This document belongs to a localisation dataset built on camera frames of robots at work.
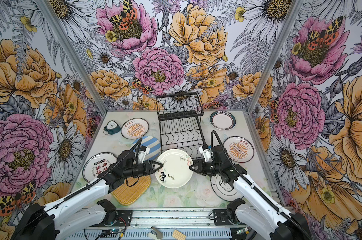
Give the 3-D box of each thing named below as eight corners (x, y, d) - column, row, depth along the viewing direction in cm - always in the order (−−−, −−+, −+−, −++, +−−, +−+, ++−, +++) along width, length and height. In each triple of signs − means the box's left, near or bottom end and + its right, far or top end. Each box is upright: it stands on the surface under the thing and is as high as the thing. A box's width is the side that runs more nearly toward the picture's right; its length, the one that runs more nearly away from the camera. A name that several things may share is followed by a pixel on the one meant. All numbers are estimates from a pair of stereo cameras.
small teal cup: (105, 135, 109) (102, 131, 105) (109, 124, 115) (107, 120, 112) (118, 135, 109) (116, 131, 105) (122, 124, 115) (120, 120, 112)
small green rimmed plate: (210, 130, 112) (211, 128, 111) (208, 112, 124) (208, 110, 122) (238, 130, 112) (238, 128, 111) (233, 112, 124) (233, 110, 122)
